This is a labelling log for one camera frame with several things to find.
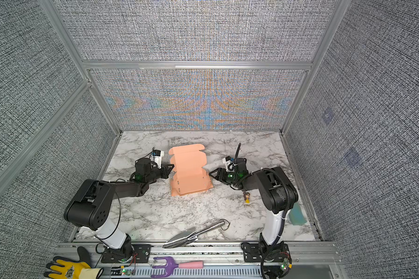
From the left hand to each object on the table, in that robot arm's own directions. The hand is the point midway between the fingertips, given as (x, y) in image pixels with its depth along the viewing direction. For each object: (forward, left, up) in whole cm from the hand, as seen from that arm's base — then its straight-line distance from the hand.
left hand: (176, 164), depth 93 cm
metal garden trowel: (-34, -7, -8) cm, 35 cm away
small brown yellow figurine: (-17, -36, -7) cm, 40 cm away
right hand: (-3, -19, -4) cm, 19 cm away
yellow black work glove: (-44, +41, -5) cm, 60 cm away
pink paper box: (-4, -6, -6) cm, 10 cm away
